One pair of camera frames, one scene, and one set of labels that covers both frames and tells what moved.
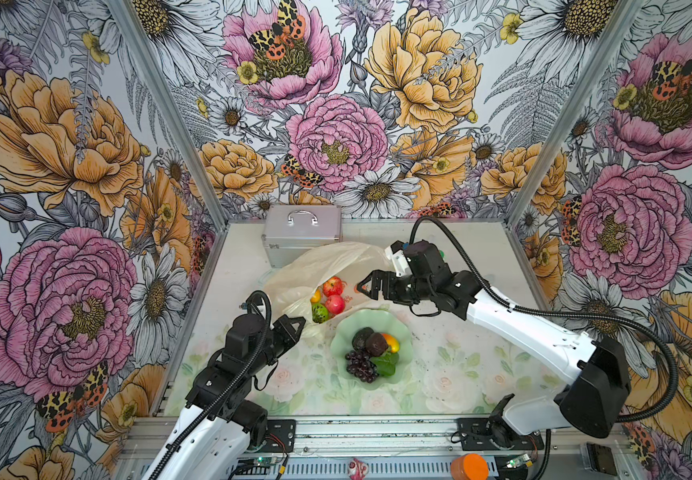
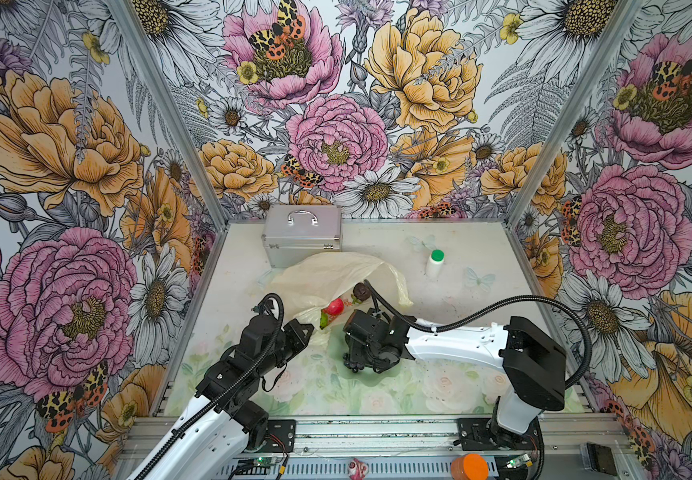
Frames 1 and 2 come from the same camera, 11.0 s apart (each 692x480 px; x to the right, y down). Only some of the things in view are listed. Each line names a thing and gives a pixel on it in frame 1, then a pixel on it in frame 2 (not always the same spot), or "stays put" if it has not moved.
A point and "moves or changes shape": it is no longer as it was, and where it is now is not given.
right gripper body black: (410, 289) -> (368, 355)
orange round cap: (469, 467) stays put
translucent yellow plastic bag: (292, 284) moves or changes shape
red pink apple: (334, 304) stays put
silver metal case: (292, 230) stays put
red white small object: (357, 469) stays put
